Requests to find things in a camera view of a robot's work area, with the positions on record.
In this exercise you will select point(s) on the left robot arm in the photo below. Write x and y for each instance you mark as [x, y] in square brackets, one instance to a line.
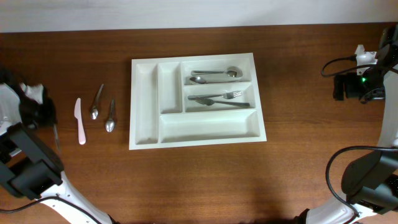
[29, 168]

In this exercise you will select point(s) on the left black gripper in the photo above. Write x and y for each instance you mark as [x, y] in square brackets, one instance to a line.
[49, 118]

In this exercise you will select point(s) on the white plastic cutlery tray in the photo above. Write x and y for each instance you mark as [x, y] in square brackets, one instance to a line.
[162, 116]

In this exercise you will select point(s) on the steel fork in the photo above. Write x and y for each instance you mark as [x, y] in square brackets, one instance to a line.
[209, 102]
[227, 96]

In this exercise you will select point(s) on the steel table knife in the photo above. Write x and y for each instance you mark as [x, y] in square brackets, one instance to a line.
[56, 136]

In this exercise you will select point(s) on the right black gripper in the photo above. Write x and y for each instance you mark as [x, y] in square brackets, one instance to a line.
[350, 91]

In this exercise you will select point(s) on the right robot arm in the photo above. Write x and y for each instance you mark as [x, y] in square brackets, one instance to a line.
[369, 183]

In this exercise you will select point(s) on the pink plastic knife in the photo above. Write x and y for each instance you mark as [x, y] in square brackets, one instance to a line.
[78, 116]

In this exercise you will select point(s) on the small steel teaspoon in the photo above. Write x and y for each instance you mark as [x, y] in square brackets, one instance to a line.
[110, 122]
[95, 108]

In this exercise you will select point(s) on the large steel spoon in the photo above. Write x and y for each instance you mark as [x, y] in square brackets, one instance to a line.
[202, 81]
[234, 72]

